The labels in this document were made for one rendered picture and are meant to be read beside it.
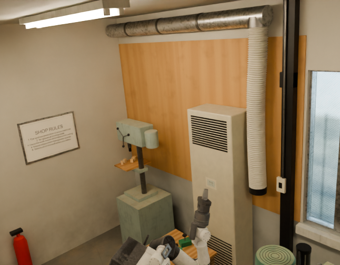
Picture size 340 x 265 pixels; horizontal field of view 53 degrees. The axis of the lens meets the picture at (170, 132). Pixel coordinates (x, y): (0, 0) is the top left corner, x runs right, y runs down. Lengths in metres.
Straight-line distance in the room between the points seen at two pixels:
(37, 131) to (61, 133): 0.28
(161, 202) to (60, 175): 1.23
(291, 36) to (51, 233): 3.35
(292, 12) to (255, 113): 0.80
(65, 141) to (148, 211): 1.26
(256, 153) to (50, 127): 2.27
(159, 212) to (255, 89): 1.87
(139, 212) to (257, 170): 1.42
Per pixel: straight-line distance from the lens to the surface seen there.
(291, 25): 2.69
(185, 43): 3.46
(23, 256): 4.20
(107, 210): 4.70
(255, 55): 2.76
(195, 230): 2.00
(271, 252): 1.72
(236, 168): 3.02
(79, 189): 4.36
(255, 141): 2.90
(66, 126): 4.07
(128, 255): 1.92
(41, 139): 3.98
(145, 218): 3.84
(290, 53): 2.70
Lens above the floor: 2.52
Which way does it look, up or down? 17 degrees down
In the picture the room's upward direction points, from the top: 5 degrees counter-clockwise
